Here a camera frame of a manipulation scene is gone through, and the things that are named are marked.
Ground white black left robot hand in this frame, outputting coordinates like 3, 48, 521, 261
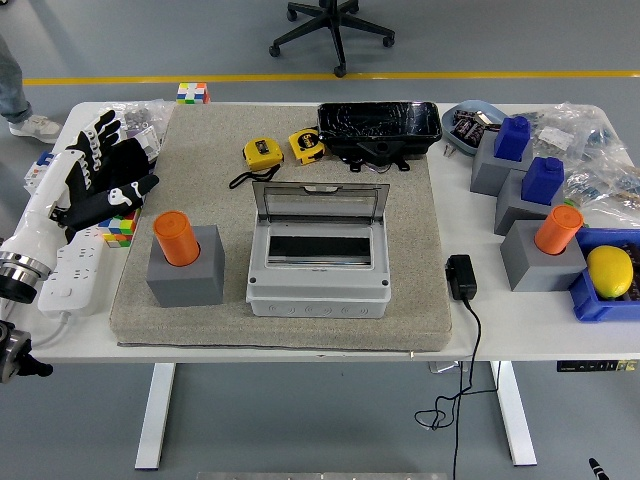
0, 109, 161, 272

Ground orange cylinder battery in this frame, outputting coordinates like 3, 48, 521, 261
152, 211, 201, 267
534, 204, 585, 255

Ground grey cube holder block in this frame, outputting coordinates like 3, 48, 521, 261
469, 130, 535, 197
493, 168, 567, 236
499, 219, 589, 293
146, 224, 225, 308

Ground grey electrical box clear lid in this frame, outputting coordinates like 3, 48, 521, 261
245, 180, 392, 319

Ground white circuit breaker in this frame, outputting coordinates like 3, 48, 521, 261
23, 151, 56, 194

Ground white table leg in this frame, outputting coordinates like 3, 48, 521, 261
134, 362, 176, 471
489, 359, 539, 467

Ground black table control panel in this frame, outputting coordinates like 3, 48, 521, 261
556, 358, 640, 374

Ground clear bag of small parts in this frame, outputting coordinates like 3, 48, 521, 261
97, 98, 176, 162

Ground blue plastic bin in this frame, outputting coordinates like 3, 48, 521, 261
568, 227, 640, 323

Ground multicolour puzzle cube white cross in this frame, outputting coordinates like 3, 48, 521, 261
175, 81, 211, 106

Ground yellow lemon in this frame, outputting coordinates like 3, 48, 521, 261
586, 245, 635, 300

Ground blue bottle-shaped block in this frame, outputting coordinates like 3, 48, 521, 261
520, 156, 565, 206
493, 115, 532, 162

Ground grey-brown mat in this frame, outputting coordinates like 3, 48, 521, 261
108, 103, 454, 351

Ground clear bags of components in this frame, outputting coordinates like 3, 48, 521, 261
509, 102, 640, 229

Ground black office chair base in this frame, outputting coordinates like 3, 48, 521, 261
268, 0, 396, 79

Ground black plastic tray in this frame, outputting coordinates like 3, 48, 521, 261
316, 101, 443, 174

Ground dark printed packet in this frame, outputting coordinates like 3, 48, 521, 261
464, 120, 487, 147
452, 110, 475, 137

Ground pale blue dish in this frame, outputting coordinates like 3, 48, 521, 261
441, 99, 509, 159

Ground white power strip with cable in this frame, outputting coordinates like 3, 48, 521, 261
29, 219, 109, 347

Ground yellow tape measure with strap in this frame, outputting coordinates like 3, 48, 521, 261
228, 137, 285, 190

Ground black power adapter with cord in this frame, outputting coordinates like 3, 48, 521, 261
414, 254, 484, 480

